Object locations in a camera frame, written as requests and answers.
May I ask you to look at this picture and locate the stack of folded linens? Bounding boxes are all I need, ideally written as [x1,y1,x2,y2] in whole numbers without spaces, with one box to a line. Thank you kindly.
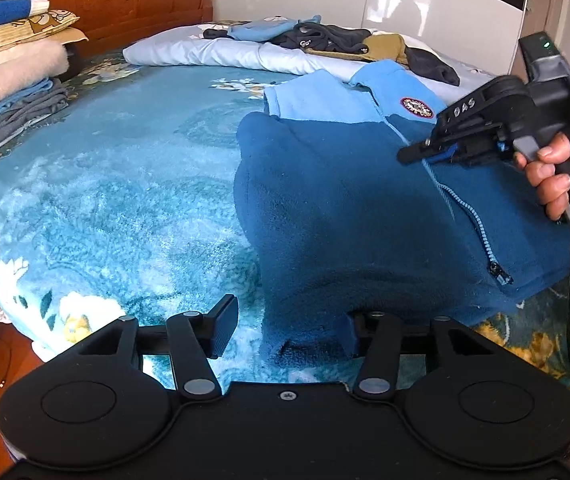
[0,0,87,148]

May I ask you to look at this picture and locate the pile of unfolded clothes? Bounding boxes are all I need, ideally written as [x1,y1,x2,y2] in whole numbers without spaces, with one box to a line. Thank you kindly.
[203,15,460,87]

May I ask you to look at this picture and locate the teal floral plush blanket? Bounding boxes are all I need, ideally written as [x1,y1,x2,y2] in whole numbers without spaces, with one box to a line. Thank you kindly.
[0,58,570,386]

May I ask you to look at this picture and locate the white glossy wardrobe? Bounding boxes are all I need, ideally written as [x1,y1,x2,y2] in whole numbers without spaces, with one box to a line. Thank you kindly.
[362,0,526,74]

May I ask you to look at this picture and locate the person's right hand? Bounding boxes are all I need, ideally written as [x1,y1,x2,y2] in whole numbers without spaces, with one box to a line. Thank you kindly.
[514,132,570,221]

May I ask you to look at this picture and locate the blue fleece zip jacket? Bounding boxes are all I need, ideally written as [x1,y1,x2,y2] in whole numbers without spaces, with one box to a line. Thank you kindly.
[234,61,570,366]

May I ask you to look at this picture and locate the white floral duvet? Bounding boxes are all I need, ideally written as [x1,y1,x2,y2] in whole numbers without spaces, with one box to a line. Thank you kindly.
[123,24,494,104]

